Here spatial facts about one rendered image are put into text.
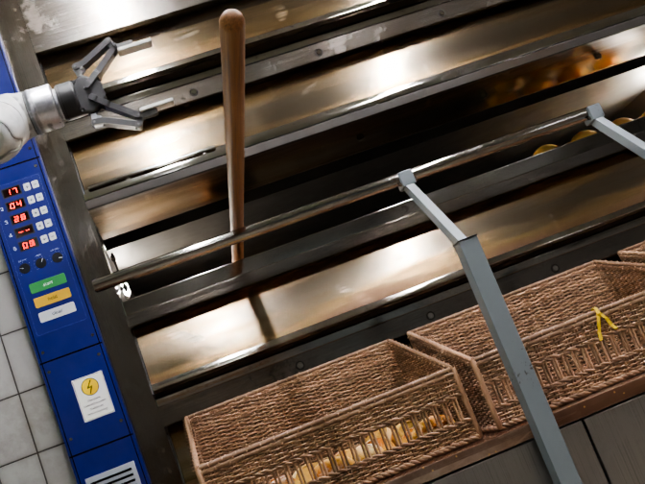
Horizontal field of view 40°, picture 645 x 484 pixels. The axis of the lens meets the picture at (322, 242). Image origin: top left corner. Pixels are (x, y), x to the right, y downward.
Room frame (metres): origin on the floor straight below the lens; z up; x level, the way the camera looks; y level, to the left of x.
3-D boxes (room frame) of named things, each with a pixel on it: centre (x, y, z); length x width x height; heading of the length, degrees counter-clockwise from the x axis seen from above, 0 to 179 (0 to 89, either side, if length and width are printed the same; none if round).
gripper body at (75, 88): (1.68, 0.34, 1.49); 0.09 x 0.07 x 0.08; 99
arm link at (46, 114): (1.67, 0.41, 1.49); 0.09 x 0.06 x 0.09; 9
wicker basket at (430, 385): (2.00, 0.16, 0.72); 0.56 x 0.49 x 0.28; 101
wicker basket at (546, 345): (2.10, -0.42, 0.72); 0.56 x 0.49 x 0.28; 99
